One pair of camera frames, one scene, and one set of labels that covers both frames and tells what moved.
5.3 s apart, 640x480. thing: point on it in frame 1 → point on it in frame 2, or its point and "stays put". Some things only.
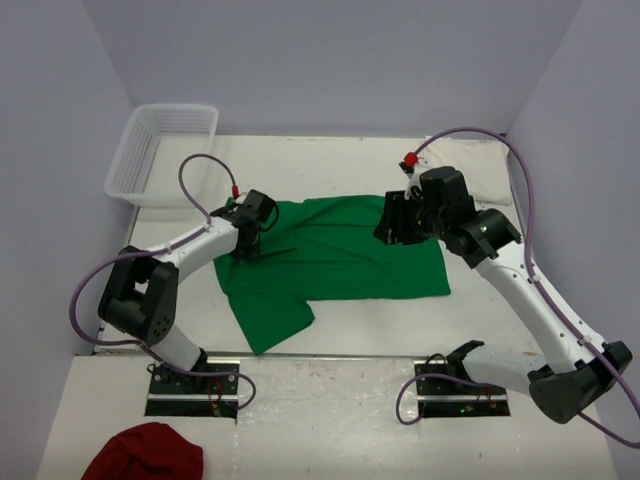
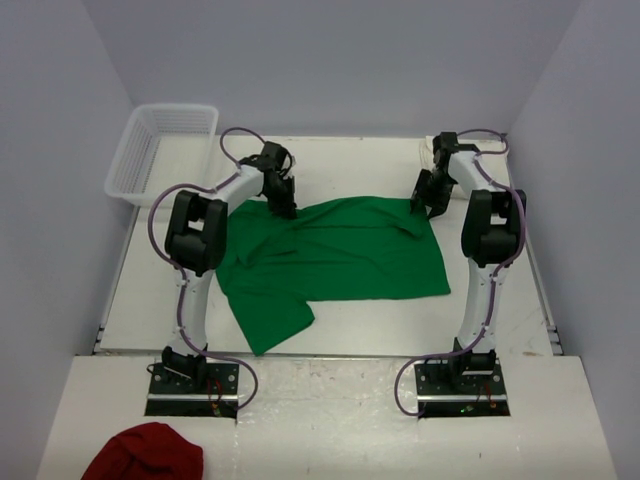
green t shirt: [323, 249] stays put
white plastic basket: [157, 139] stays put
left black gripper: [251, 251] → [285, 209]
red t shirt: [148, 451] stays put
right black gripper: [393, 227] → [420, 191]
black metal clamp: [172, 394] stays put
